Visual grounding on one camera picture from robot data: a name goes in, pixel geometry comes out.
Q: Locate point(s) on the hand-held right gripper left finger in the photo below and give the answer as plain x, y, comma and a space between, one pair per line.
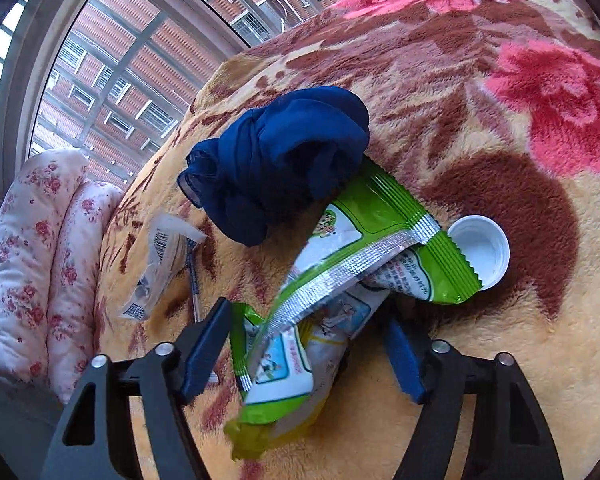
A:
205, 355

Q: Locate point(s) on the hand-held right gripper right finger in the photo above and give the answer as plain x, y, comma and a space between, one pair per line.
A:
402, 360

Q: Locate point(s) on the green snack packet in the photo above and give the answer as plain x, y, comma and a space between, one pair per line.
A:
375, 210

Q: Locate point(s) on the grey pen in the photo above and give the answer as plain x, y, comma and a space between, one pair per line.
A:
194, 285

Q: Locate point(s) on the yellow plastic wrapper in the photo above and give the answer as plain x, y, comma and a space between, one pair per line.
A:
260, 442

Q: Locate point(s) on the clear barcode plastic wrapper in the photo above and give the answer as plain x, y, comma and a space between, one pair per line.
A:
160, 255

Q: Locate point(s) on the white plastic bottle cap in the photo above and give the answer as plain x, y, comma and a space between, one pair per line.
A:
480, 255

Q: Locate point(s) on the folded pink floral quilt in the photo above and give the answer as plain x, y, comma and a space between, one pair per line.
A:
20, 270

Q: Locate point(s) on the navy blue cloth bag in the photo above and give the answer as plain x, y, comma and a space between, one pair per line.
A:
280, 160

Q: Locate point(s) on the plush floral blanket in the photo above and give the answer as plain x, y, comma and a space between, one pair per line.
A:
505, 125

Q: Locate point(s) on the red brick building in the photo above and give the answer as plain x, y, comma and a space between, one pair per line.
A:
147, 77

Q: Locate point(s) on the metal window guard bars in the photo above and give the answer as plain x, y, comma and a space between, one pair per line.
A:
129, 74

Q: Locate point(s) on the grey window frame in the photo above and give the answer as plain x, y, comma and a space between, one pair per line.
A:
25, 85

